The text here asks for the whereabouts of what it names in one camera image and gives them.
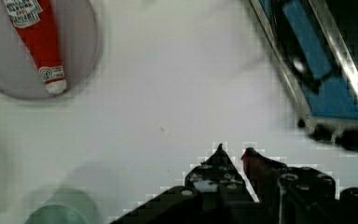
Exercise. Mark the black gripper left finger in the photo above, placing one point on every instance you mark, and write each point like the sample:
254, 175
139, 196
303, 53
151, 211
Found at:
208, 191

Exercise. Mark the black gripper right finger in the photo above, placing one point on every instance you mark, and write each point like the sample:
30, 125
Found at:
299, 195

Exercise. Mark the black oven knob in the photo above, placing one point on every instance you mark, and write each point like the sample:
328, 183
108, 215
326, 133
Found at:
322, 133
348, 140

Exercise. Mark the green cup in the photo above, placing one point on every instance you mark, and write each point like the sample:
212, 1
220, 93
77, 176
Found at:
62, 206

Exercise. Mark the grey round plate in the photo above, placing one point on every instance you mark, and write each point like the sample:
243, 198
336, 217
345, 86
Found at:
79, 38

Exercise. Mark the red ketchup bottle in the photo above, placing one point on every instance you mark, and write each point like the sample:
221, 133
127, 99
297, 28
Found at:
34, 21

